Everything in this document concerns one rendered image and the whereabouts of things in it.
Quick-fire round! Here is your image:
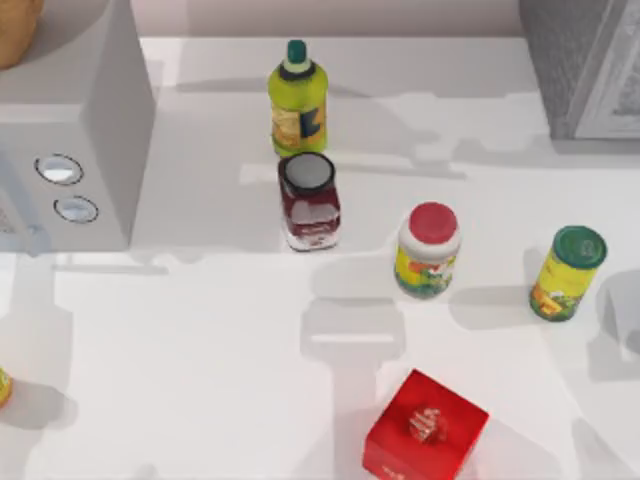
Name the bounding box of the dark red jar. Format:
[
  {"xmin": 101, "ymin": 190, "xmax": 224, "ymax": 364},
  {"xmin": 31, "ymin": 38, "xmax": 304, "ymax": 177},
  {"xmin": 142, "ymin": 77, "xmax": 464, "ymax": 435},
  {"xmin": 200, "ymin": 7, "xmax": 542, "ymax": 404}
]
[{"xmin": 277, "ymin": 151, "xmax": 343, "ymax": 253}]

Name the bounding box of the red-lidded yellow jar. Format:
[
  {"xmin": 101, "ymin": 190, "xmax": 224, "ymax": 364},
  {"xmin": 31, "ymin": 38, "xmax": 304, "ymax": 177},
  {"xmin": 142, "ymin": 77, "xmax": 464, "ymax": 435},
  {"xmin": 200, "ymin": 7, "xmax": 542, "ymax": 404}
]
[{"xmin": 393, "ymin": 201, "xmax": 461, "ymax": 302}]

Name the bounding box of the green bottle with green cap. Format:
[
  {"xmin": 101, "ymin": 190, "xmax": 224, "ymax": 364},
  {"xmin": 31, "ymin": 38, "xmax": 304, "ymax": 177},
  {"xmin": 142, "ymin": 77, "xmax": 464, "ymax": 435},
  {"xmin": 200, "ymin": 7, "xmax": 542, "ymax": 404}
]
[{"xmin": 268, "ymin": 39, "xmax": 331, "ymax": 159}]

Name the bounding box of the red box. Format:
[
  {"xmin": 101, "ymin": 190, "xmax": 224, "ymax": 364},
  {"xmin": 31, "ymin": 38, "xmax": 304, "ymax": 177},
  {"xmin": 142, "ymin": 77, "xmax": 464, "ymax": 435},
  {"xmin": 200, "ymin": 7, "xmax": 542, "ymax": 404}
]
[{"xmin": 362, "ymin": 368, "xmax": 491, "ymax": 480}]

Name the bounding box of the small microwave knob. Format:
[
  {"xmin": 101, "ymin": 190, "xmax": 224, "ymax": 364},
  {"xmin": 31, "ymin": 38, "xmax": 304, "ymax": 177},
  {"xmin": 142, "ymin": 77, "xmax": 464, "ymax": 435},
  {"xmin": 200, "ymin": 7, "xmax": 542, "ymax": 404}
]
[{"xmin": 52, "ymin": 195, "xmax": 100, "ymax": 225}]

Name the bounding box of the pale microwave oven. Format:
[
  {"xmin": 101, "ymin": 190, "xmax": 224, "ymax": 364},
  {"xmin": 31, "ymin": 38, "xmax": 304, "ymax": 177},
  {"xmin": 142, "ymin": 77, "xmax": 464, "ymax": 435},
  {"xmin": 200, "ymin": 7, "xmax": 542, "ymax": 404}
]
[{"xmin": 0, "ymin": 0, "xmax": 156, "ymax": 257}]

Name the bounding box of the green-lidded yellow can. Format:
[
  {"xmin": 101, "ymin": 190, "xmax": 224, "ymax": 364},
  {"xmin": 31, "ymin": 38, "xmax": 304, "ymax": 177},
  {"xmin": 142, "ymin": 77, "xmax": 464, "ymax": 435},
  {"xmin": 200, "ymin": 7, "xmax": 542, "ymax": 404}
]
[{"xmin": 528, "ymin": 224, "xmax": 609, "ymax": 322}]

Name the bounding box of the large microwave knob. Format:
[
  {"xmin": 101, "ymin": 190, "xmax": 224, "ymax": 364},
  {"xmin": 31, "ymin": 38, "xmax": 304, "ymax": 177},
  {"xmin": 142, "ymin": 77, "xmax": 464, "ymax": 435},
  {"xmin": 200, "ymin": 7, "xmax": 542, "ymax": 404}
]
[{"xmin": 33, "ymin": 153, "xmax": 85, "ymax": 186}]

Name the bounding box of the grey cabinet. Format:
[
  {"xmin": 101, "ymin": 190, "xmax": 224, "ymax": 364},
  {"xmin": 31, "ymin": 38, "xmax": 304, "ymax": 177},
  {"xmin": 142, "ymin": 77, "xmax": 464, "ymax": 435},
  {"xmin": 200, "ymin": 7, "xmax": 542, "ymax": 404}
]
[{"xmin": 517, "ymin": 0, "xmax": 640, "ymax": 142}]

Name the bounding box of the brown wicker basket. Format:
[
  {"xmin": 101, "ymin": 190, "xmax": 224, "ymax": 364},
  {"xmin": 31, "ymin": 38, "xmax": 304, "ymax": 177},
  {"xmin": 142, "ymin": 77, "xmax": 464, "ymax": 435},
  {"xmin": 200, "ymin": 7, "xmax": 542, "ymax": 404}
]
[{"xmin": 0, "ymin": 0, "xmax": 45, "ymax": 70}]

